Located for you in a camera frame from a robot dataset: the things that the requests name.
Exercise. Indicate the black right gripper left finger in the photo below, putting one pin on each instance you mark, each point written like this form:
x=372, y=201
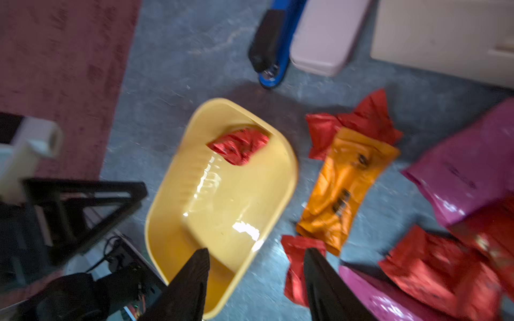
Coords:
x=185, y=296

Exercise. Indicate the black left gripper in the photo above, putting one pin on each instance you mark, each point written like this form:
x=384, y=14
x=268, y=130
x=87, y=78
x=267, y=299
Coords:
x=61, y=218

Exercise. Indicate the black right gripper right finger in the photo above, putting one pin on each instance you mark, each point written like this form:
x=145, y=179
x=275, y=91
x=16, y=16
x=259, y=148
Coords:
x=328, y=296

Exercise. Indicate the magenta long tea bag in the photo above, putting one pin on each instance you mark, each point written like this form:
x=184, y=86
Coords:
x=385, y=301

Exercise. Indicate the red tea bag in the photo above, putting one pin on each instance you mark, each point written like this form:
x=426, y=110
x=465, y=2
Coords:
x=295, y=248
x=238, y=147
x=370, y=118
x=464, y=276

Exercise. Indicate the yellow plastic storage tray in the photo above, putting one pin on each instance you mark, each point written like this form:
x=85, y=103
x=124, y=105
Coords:
x=205, y=202

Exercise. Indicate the orange long tea bag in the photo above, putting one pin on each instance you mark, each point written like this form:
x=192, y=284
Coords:
x=352, y=166

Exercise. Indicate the magenta tea bag far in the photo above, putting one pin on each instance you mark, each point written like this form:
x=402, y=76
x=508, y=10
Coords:
x=469, y=169

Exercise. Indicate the blue black stapler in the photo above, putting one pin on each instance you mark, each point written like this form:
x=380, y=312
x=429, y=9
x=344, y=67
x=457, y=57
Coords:
x=269, y=51

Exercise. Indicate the pink pencil case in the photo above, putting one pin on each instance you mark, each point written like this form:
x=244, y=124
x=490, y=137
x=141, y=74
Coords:
x=326, y=34

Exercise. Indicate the beige plastic file organizer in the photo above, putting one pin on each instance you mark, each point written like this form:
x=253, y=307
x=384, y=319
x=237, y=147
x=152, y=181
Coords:
x=467, y=39

